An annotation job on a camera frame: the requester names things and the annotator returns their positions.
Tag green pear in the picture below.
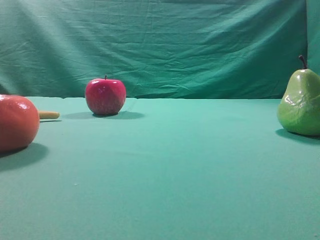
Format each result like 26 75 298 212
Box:
276 55 320 137

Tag red apple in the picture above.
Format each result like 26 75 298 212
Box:
84 75 126 116

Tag green backdrop cloth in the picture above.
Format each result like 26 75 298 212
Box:
0 0 307 99

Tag yellow banana tip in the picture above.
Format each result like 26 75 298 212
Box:
38 111 60 119

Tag orange-red round fruit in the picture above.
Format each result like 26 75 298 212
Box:
0 94 40 153

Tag green side cloth panel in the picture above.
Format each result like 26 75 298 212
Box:
306 0 320 75

